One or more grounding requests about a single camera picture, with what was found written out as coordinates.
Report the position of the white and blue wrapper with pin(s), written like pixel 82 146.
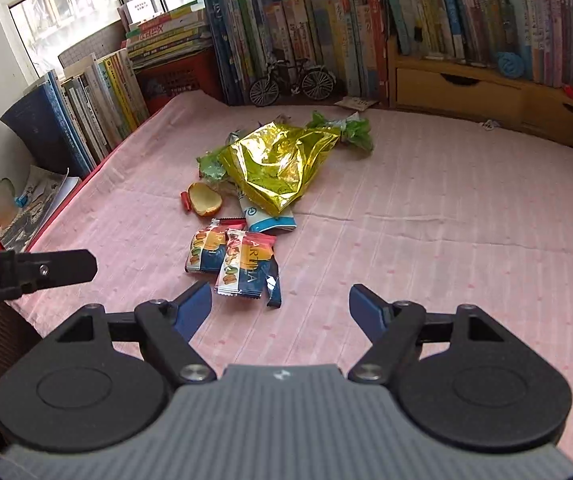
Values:
pixel 266 221

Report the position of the red plastic crate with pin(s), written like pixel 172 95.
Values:
pixel 186 76

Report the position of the flat stack of books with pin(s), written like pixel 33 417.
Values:
pixel 166 35

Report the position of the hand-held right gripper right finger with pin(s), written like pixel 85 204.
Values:
pixel 366 310

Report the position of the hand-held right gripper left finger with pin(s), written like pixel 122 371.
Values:
pixel 194 310

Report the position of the small crumpled wrapper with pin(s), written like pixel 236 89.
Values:
pixel 489 124

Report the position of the white paper card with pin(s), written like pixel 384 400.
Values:
pixel 136 9

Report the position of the wooden drawer shelf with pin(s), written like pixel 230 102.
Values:
pixel 456 96

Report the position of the row of tall colourful books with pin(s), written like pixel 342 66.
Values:
pixel 291 30

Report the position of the small printed card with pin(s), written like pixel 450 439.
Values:
pixel 352 104

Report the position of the small red wrapper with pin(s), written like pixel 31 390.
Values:
pixel 185 202

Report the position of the pink striped cloth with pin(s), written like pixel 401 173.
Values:
pixel 416 220

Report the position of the row of books on shelf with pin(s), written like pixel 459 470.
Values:
pixel 466 5

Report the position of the row of thin paperback books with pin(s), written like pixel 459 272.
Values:
pixel 91 105

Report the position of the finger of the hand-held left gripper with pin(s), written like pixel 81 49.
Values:
pixel 61 266

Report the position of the black model bicycle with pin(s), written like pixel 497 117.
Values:
pixel 316 85

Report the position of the blue rolled cloth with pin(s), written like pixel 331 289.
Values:
pixel 510 65

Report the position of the torn dark blue wrapper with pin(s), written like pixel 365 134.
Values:
pixel 272 290

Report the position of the orange peel piece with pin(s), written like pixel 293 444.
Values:
pixel 205 200

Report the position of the orange and blue snack packet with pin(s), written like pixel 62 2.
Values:
pixel 204 250
pixel 241 265

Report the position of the green plastic wrapper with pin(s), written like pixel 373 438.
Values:
pixel 356 132
pixel 211 165

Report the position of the grey grid board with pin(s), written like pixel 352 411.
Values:
pixel 91 50

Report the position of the window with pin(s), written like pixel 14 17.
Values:
pixel 56 10

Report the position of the open magazine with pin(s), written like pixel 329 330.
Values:
pixel 36 205

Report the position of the gold foil bag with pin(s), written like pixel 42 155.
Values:
pixel 276 165

